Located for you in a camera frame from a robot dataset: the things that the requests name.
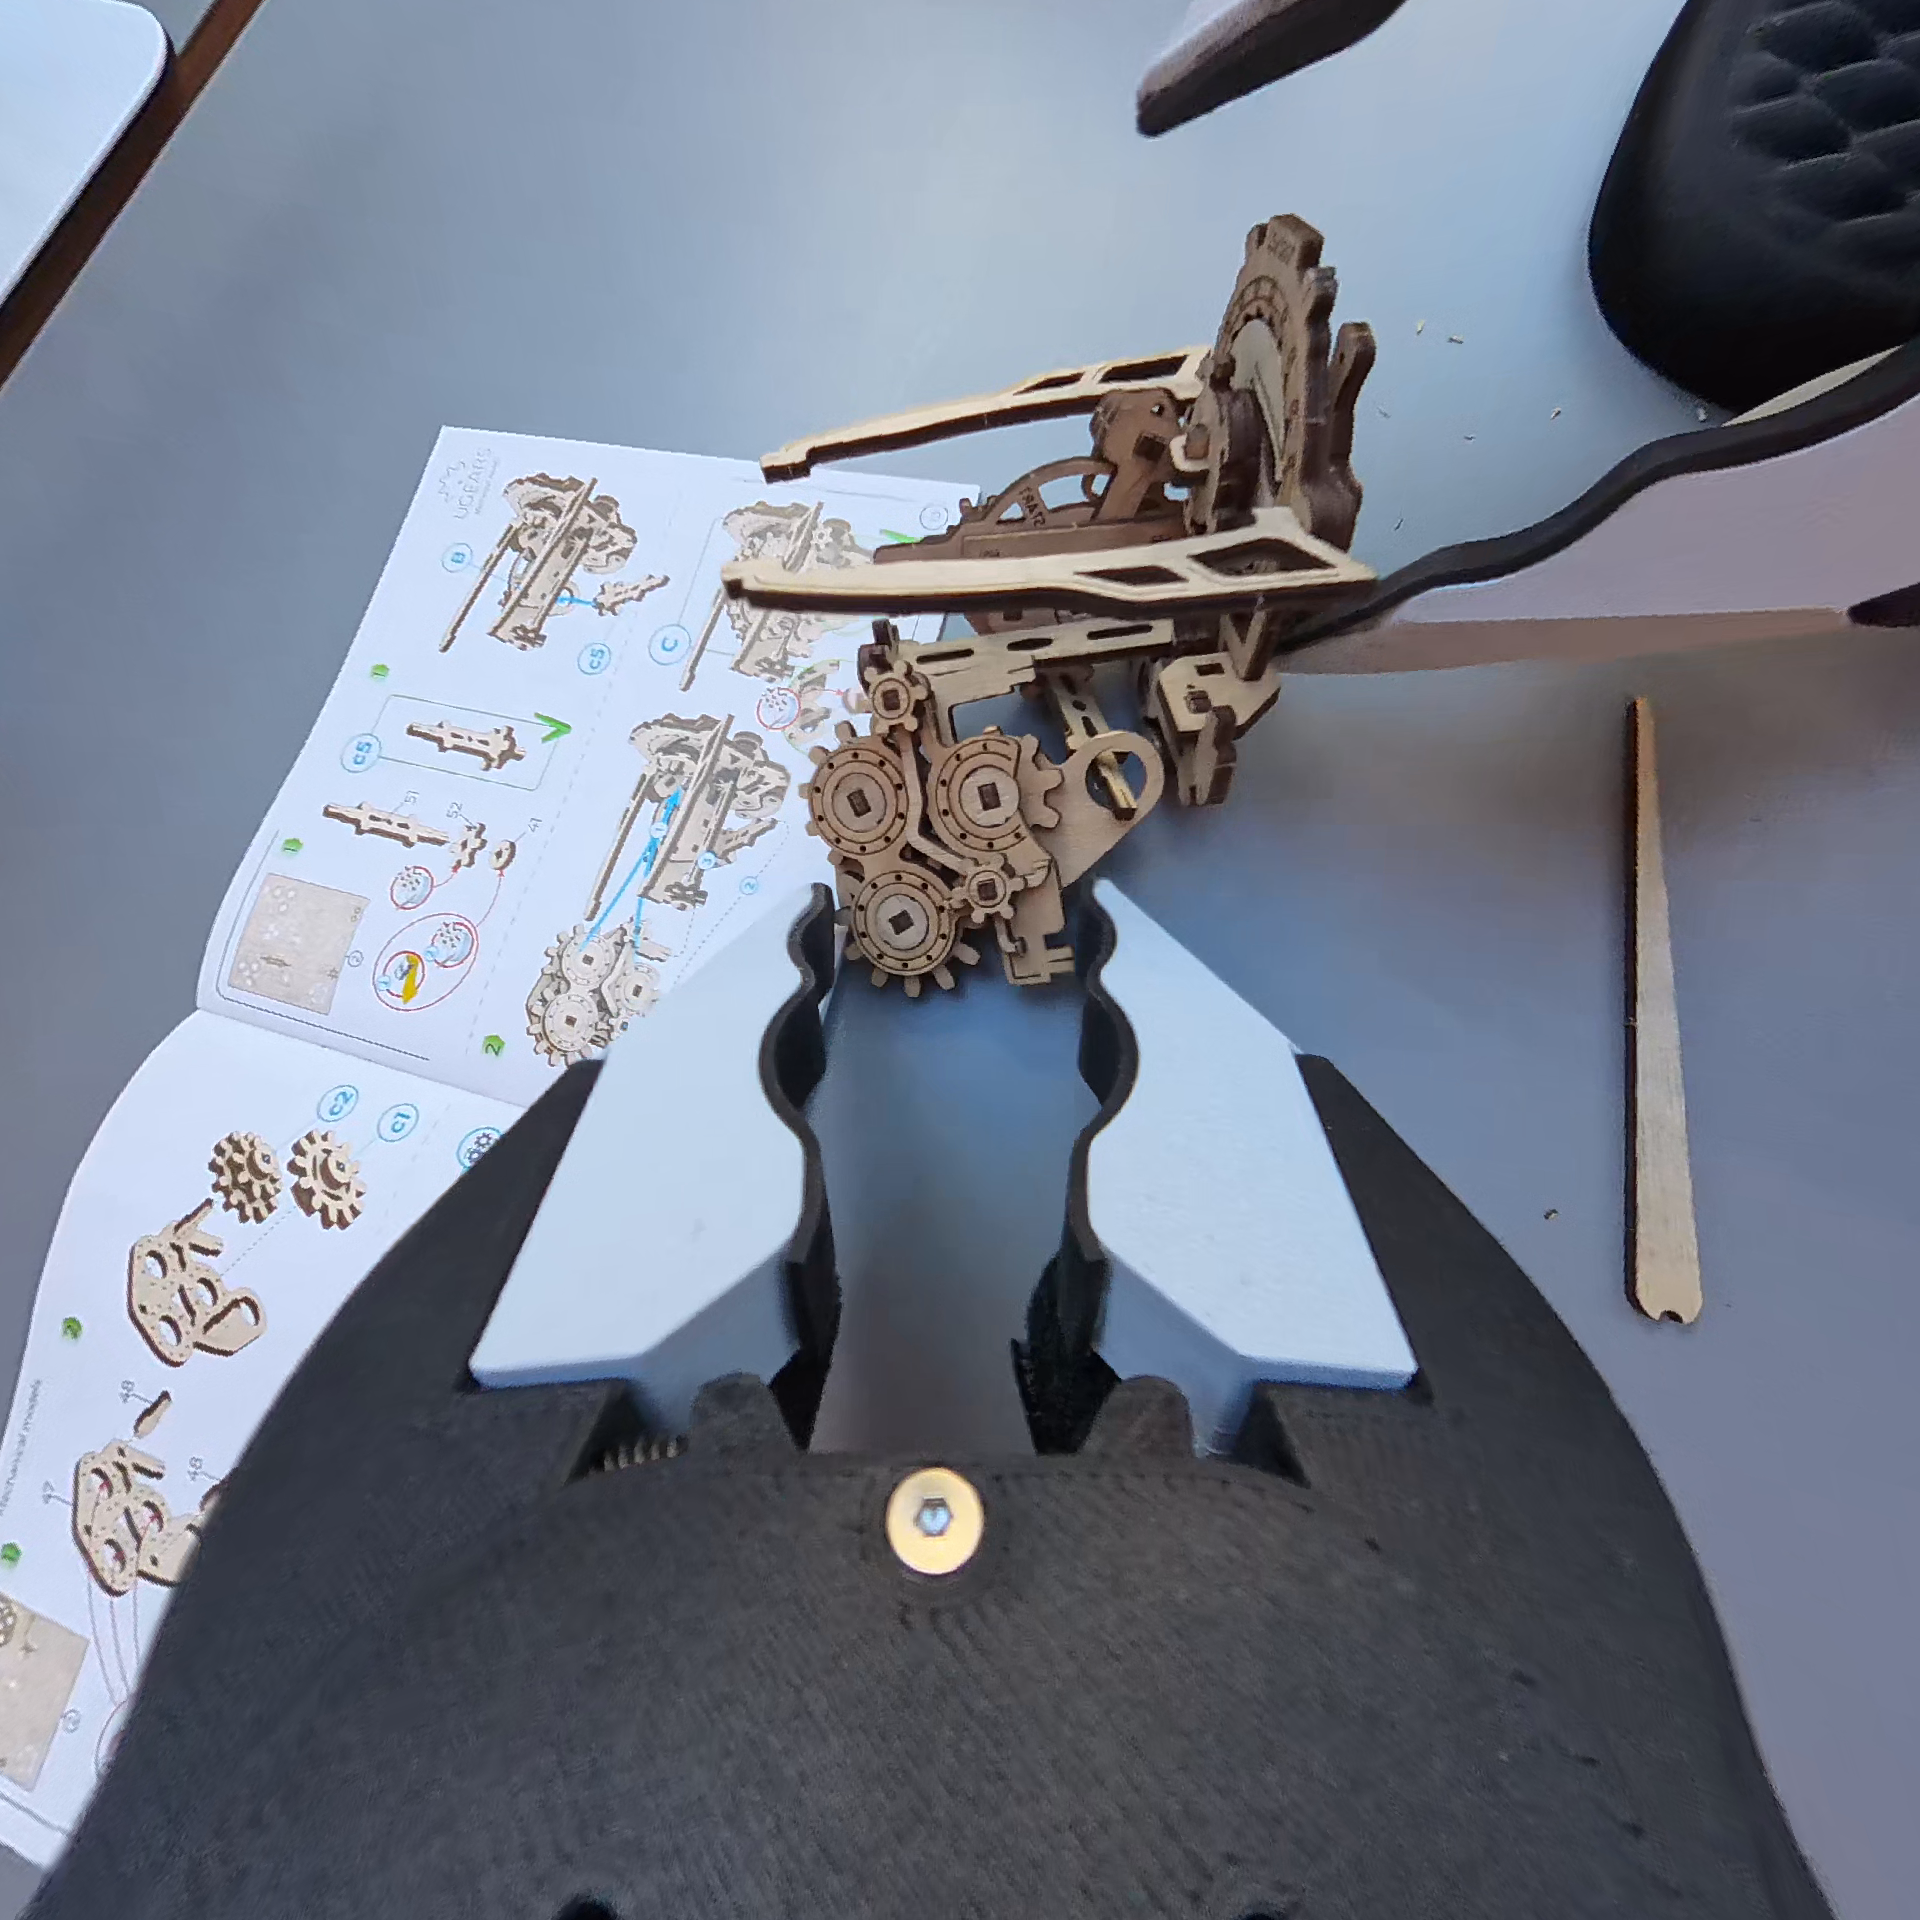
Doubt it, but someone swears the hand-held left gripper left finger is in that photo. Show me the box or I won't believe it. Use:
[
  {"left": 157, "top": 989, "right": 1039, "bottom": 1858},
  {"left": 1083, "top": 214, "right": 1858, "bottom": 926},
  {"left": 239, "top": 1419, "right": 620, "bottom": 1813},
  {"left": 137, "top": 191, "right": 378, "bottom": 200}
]
[{"left": 471, "top": 883, "right": 840, "bottom": 1454}]

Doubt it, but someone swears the black wrist rest pad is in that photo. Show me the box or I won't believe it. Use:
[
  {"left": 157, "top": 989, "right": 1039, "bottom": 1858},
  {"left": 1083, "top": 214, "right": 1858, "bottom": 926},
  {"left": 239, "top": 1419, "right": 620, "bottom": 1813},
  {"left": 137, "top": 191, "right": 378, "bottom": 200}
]
[{"left": 1587, "top": 0, "right": 1920, "bottom": 416}]

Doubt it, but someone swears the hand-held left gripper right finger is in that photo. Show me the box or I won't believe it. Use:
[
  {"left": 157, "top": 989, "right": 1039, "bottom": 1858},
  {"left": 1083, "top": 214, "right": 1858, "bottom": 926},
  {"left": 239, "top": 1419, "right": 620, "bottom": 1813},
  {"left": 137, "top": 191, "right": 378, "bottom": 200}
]
[{"left": 1016, "top": 880, "right": 1420, "bottom": 1454}]

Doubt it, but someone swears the assembly instruction booklet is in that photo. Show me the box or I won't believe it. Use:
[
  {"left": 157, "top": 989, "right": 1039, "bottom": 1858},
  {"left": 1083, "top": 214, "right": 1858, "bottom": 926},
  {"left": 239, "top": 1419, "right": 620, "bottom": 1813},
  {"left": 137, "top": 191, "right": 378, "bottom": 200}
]
[{"left": 0, "top": 427, "right": 982, "bottom": 1873}]

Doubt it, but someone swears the thin wooden stick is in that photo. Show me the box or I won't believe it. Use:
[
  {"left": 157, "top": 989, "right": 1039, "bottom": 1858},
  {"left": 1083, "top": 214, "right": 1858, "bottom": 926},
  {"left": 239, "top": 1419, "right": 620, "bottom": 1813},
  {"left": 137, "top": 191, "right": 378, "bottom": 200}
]
[{"left": 1621, "top": 696, "right": 1705, "bottom": 1331}]

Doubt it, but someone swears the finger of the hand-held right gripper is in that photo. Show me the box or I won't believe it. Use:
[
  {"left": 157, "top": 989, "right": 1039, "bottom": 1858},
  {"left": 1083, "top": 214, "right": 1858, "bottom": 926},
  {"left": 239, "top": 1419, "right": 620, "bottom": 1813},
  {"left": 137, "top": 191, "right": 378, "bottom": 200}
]
[
  {"left": 1135, "top": 0, "right": 1410, "bottom": 142},
  {"left": 1272, "top": 342, "right": 1920, "bottom": 684}
]

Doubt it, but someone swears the white flat base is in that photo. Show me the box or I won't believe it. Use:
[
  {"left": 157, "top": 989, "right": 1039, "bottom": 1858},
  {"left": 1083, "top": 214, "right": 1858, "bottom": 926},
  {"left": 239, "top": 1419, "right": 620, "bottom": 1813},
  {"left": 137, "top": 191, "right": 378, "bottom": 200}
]
[{"left": 0, "top": 0, "right": 171, "bottom": 312}]

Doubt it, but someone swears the wooden gear model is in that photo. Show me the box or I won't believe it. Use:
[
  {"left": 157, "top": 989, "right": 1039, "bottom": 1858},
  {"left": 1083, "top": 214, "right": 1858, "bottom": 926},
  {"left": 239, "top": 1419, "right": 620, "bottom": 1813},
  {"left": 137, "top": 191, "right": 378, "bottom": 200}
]
[{"left": 804, "top": 217, "right": 1381, "bottom": 999}]

